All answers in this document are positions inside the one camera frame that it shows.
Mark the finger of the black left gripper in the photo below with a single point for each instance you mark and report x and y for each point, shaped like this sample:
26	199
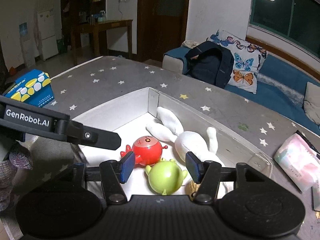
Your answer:
79	134

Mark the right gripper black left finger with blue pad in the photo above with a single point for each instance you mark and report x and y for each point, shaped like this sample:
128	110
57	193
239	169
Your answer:
111	174

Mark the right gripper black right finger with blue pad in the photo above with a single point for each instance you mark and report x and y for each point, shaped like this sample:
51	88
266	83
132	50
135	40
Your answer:
209	174

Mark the red round toy figure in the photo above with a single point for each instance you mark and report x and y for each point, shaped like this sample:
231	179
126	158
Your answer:
147	149

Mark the green round toy figure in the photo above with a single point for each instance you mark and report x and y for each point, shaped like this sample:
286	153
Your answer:
165	177

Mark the gloved grey knit hand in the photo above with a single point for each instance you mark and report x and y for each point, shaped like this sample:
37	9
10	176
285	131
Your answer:
17	156

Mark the blue yellow cardboard box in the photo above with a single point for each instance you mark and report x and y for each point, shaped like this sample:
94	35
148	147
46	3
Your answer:
32	88

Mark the grey white storage box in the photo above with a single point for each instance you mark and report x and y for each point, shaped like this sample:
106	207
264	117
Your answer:
147	118

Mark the white plush rabbit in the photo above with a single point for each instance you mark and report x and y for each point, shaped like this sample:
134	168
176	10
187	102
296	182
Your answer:
170	129

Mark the pink tissue pack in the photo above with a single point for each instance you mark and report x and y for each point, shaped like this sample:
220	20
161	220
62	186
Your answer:
316	198
299	161

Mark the white refrigerator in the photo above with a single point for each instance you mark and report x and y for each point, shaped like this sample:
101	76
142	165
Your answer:
46	26

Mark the dark blue backpack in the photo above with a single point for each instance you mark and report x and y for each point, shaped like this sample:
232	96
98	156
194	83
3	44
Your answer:
210	63

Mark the blue sofa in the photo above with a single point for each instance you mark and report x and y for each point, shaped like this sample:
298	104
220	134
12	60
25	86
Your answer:
281	88

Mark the butterfly print pillow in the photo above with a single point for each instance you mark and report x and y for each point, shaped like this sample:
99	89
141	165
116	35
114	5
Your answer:
248	59

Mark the grey cushion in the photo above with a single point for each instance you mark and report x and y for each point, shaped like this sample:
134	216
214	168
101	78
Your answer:
311	103

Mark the dark bookshelf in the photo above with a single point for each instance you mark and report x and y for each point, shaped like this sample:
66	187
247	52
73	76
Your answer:
76	12

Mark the dark wooden door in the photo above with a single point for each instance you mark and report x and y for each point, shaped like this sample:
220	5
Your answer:
161	26

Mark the green framed window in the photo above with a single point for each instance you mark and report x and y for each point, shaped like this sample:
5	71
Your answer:
294	20

